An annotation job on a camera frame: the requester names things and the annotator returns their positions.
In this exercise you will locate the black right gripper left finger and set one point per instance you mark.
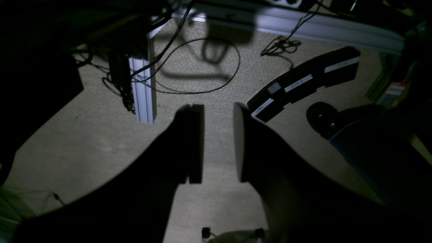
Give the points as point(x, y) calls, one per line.
point(133, 207)

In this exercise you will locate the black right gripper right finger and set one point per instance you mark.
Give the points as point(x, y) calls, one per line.
point(302, 205)

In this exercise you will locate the black chair caster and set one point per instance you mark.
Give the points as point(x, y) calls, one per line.
point(324, 119)

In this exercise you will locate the black power strip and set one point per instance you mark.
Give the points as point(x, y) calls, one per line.
point(327, 70)

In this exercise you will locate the aluminium frame post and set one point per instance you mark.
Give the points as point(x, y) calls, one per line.
point(143, 84)

